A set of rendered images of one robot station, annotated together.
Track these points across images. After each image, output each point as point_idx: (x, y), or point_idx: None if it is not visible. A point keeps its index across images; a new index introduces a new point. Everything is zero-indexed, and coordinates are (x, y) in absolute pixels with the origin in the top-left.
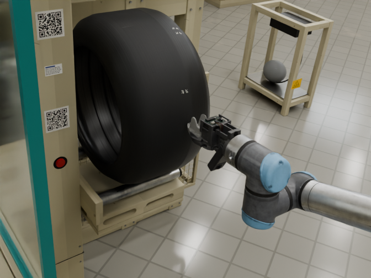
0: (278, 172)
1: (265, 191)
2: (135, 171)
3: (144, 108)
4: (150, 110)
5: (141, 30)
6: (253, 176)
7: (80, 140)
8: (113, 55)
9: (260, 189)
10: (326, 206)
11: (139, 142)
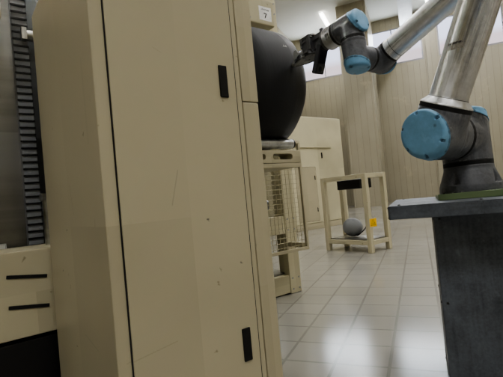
0: (359, 14)
1: (355, 31)
2: (260, 102)
3: (260, 46)
4: (264, 47)
5: None
6: (343, 25)
7: None
8: None
9: (351, 30)
10: (400, 31)
11: (260, 69)
